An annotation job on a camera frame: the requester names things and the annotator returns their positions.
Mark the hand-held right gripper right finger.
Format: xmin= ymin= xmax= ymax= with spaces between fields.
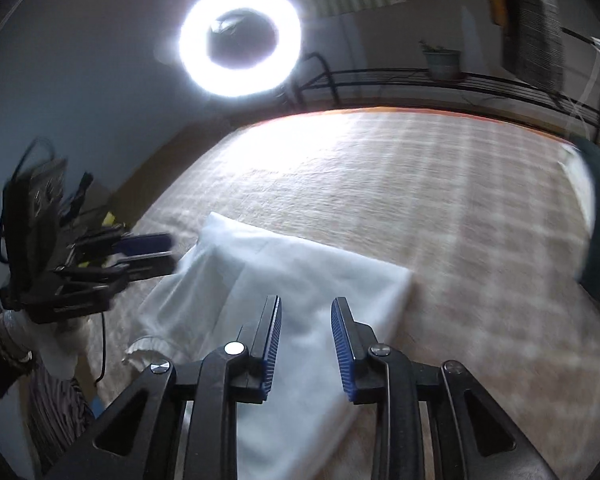
xmin=331 ymin=296 xmax=561 ymax=480

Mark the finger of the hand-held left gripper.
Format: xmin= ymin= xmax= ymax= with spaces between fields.
xmin=72 ymin=229 xmax=172 ymax=257
xmin=55 ymin=253 xmax=177 ymax=287

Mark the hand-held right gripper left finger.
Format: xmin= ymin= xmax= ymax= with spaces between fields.
xmin=42 ymin=294 xmax=283 ymax=480

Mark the white t-shirt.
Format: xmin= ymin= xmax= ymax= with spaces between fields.
xmin=122 ymin=211 xmax=413 ymax=480

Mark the black metal clothes rack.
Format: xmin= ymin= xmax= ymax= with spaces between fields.
xmin=280 ymin=0 xmax=600 ymax=141

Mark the pale fluffy item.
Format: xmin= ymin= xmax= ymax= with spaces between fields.
xmin=27 ymin=317 xmax=88 ymax=380

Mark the grey striped cloth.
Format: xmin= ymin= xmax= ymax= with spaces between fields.
xmin=26 ymin=365 xmax=99 ymax=477

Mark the beige plaid blanket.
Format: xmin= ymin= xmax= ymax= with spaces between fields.
xmin=97 ymin=107 xmax=600 ymax=480

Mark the phone holder clamp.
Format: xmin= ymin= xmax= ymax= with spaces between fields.
xmin=210 ymin=10 xmax=247 ymax=36

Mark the grey plant pot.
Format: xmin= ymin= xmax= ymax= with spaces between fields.
xmin=425 ymin=49 xmax=462 ymax=81

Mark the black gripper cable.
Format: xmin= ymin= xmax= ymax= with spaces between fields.
xmin=94 ymin=310 xmax=107 ymax=387

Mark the beaded bracelet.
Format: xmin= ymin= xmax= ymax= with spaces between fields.
xmin=0 ymin=310 xmax=34 ymax=367

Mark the white ring light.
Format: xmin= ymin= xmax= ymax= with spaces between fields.
xmin=178 ymin=0 xmax=302 ymax=98

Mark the white lamp cable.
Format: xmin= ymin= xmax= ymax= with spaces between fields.
xmin=565 ymin=55 xmax=600 ymax=141

